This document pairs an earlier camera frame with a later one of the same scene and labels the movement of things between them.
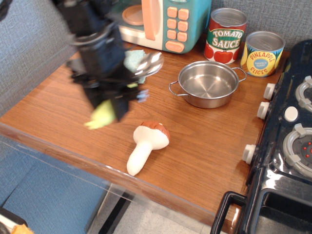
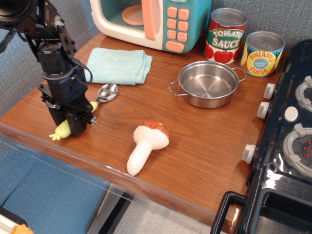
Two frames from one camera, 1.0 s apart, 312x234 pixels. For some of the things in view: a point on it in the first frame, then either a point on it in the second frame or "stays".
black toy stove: (278, 197) stays
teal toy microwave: (176, 26) stays
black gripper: (100, 68) -> (67, 90)
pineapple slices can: (261, 53) stays
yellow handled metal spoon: (146, 65) -> (106, 92)
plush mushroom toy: (148, 136) stays
